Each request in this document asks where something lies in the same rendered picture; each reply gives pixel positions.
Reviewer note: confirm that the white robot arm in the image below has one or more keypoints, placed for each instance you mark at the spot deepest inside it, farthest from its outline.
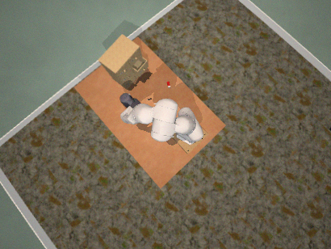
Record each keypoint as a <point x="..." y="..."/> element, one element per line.
<point x="163" y="115"/>

